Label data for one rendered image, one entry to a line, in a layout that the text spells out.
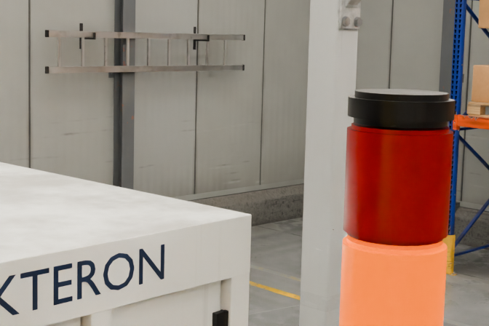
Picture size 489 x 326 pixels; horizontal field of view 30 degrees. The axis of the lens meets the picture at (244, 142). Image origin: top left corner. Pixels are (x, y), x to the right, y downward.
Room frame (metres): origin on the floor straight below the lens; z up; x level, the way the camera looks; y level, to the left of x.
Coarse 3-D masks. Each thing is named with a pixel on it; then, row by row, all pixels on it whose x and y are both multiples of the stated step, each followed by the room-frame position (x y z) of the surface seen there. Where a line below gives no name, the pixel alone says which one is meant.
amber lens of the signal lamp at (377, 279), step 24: (360, 240) 0.43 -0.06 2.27; (360, 264) 0.41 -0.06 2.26; (384, 264) 0.41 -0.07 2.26; (408, 264) 0.41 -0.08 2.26; (432, 264) 0.41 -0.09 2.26; (360, 288) 0.41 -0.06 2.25; (384, 288) 0.41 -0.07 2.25; (408, 288) 0.41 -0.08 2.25; (432, 288) 0.41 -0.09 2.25; (360, 312) 0.41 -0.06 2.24; (384, 312) 0.41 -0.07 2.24; (408, 312) 0.41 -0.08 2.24; (432, 312) 0.41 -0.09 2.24
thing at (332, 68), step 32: (320, 0) 3.00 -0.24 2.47; (320, 32) 3.00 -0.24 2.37; (352, 32) 3.01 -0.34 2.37; (320, 64) 3.00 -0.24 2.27; (352, 64) 3.02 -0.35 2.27; (320, 96) 2.99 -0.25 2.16; (320, 128) 2.99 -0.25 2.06; (320, 160) 2.99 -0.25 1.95; (320, 192) 2.98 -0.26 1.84; (320, 224) 2.98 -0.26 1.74; (320, 256) 2.98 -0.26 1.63; (320, 288) 2.97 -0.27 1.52; (320, 320) 2.97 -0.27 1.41
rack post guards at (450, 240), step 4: (448, 236) 8.96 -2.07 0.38; (452, 236) 8.95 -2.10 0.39; (444, 240) 8.99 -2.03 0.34; (448, 240) 8.96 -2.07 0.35; (452, 240) 8.95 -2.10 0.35; (448, 244) 8.95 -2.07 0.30; (452, 244) 8.96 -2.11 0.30; (448, 248) 8.95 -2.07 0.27; (452, 248) 8.96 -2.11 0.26; (448, 252) 8.95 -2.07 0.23; (452, 252) 8.96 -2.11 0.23; (448, 256) 8.96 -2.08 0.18; (452, 256) 8.97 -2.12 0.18; (448, 260) 8.96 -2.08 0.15; (452, 260) 8.97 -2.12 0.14; (448, 264) 8.95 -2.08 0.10; (452, 264) 8.97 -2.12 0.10; (448, 268) 8.95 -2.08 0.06; (452, 268) 8.97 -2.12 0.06; (448, 272) 8.95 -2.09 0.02; (452, 272) 8.98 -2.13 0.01
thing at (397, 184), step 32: (352, 128) 0.43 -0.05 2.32; (384, 128) 0.42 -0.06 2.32; (416, 128) 0.42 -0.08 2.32; (448, 128) 0.42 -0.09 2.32; (352, 160) 0.42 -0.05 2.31; (384, 160) 0.41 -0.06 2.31; (416, 160) 0.41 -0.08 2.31; (448, 160) 0.42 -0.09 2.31; (352, 192) 0.42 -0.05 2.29; (384, 192) 0.41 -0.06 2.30; (416, 192) 0.41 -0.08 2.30; (448, 192) 0.42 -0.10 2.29; (352, 224) 0.42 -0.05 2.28; (384, 224) 0.41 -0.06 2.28; (416, 224) 0.41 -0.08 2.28
